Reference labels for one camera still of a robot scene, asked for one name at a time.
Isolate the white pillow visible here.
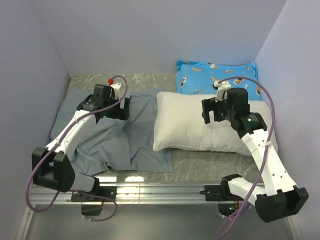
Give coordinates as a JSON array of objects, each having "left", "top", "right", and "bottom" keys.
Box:
[{"left": 152, "top": 90, "right": 279, "bottom": 157}]

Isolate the grey-blue pillowcase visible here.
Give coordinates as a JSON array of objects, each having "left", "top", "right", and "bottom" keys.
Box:
[{"left": 48, "top": 87, "right": 174, "bottom": 176}]

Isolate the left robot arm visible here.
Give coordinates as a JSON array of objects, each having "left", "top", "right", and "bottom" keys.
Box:
[{"left": 31, "top": 80, "right": 130, "bottom": 201}]

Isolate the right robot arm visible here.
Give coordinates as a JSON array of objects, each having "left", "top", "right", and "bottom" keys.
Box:
[{"left": 201, "top": 88, "right": 309, "bottom": 223}]

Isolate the blue cartoon print pillow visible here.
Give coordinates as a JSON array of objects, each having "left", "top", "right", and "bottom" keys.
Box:
[{"left": 176, "top": 60, "right": 262, "bottom": 101}]

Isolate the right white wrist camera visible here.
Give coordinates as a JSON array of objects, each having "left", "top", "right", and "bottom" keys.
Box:
[{"left": 213, "top": 80, "right": 231, "bottom": 102}]

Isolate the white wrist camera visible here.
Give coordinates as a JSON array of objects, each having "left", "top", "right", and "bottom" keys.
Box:
[
  {"left": 108, "top": 78, "right": 124, "bottom": 99},
  {"left": 213, "top": 80, "right": 231, "bottom": 102}
]

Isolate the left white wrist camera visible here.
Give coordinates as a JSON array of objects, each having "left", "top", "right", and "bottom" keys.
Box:
[{"left": 108, "top": 78, "right": 124, "bottom": 99}]

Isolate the aluminium mounting rail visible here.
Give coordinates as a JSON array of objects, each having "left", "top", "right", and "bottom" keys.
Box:
[{"left": 28, "top": 181, "right": 266, "bottom": 206}]

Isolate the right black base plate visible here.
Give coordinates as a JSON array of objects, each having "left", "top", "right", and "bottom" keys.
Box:
[{"left": 199, "top": 185, "right": 243, "bottom": 217}]

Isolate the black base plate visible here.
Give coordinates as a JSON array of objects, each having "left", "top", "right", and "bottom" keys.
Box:
[
  {"left": 199, "top": 185, "right": 243, "bottom": 217},
  {"left": 70, "top": 186, "right": 118, "bottom": 222}
]

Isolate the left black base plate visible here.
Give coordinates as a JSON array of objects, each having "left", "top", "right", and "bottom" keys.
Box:
[{"left": 70, "top": 186, "right": 118, "bottom": 222}]

